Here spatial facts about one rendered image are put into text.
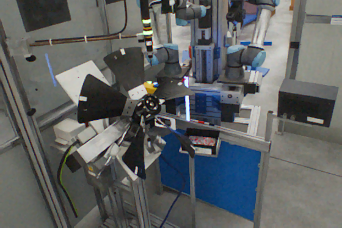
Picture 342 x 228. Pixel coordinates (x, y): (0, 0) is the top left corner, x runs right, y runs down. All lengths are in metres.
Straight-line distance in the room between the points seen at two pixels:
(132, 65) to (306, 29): 1.90
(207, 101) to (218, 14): 0.66
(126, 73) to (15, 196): 1.05
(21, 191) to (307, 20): 2.69
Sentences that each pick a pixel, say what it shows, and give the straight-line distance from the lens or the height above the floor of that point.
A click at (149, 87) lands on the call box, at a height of 1.07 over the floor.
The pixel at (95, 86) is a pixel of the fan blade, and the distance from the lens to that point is 1.29.
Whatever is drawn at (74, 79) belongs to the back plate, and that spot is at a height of 1.32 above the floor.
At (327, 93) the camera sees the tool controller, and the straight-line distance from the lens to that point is 1.52.
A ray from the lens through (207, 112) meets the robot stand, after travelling 2.26.
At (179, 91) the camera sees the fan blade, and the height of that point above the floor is 1.18.
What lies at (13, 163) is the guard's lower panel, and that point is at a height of 0.86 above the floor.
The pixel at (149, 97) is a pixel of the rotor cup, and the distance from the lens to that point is 1.41.
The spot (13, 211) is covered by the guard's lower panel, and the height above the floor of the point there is 0.56.
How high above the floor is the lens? 1.87
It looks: 28 degrees down
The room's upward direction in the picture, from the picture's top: 5 degrees counter-clockwise
